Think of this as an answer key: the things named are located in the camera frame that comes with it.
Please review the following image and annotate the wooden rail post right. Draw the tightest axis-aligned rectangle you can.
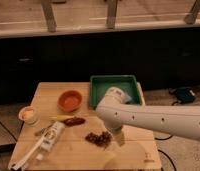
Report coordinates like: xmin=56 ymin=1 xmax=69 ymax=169
xmin=184 ymin=0 xmax=200 ymax=25

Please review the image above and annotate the black cable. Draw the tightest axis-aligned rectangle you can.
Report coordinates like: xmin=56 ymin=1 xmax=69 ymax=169
xmin=154 ymin=99 xmax=181 ymax=171

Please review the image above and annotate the orange red bowl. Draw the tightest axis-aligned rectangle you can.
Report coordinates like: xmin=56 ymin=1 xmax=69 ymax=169
xmin=57 ymin=90 xmax=82 ymax=113

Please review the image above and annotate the dark red grape bunch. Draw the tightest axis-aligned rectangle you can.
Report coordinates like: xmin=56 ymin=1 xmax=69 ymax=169
xmin=85 ymin=131 xmax=112 ymax=147

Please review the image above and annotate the black power adapter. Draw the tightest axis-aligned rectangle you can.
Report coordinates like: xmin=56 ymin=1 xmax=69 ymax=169
xmin=170 ymin=87 xmax=196 ymax=104

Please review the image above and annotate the grey blue sponge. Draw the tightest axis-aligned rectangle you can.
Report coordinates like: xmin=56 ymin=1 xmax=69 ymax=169
xmin=123 ymin=93 xmax=132 ymax=103

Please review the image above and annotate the white tube bottle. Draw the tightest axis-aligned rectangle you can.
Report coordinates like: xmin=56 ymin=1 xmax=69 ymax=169
xmin=36 ymin=121 xmax=65 ymax=161

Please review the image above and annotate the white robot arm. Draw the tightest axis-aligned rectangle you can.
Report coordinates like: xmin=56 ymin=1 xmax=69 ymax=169
xmin=95 ymin=87 xmax=200 ymax=141

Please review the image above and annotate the green plastic tray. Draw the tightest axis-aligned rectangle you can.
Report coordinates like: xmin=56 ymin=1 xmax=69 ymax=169
xmin=89 ymin=75 xmax=142 ymax=109

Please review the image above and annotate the wooden rail post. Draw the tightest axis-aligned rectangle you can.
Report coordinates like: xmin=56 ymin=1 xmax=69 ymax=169
xmin=184 ymin=0 xmax=200 ymax=25
xmin=106 ymin=0 xmax=118 ymax=29

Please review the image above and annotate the wooden rail post middle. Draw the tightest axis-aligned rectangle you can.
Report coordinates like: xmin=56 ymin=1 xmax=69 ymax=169
xmin=106 ymin=0 xmax=118 ymax=29

